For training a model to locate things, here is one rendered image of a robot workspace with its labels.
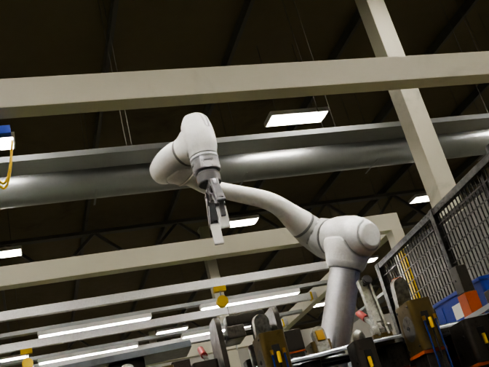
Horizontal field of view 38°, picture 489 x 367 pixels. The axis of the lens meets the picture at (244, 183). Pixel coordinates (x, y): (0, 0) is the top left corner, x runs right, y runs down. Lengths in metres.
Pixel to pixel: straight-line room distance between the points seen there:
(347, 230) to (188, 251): 5.97
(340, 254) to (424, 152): 7.94
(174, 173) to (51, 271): 5.69
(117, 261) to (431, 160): 4.59
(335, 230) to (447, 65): 3.73
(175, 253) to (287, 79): 3.46
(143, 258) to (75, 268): 0.75
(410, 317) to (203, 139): 0.91
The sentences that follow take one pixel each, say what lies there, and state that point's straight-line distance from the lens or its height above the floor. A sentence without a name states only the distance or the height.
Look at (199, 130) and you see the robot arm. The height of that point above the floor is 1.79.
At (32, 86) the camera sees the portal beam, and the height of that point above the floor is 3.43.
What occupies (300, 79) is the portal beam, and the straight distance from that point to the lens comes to 5.28.
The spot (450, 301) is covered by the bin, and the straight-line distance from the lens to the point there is 2.44.
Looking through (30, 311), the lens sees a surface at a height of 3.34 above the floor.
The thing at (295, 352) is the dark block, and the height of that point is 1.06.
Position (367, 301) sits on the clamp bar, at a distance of 2.10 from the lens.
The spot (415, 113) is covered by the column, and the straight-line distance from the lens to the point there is 10.49.
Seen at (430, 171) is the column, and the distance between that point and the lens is 10.12.
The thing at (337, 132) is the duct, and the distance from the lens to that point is 10.58.
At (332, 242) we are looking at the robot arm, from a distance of 2.34.
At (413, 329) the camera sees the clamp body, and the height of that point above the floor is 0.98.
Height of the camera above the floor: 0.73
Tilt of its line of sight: 23 degrees up
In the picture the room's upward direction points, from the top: 15 degrees counter-clockwise
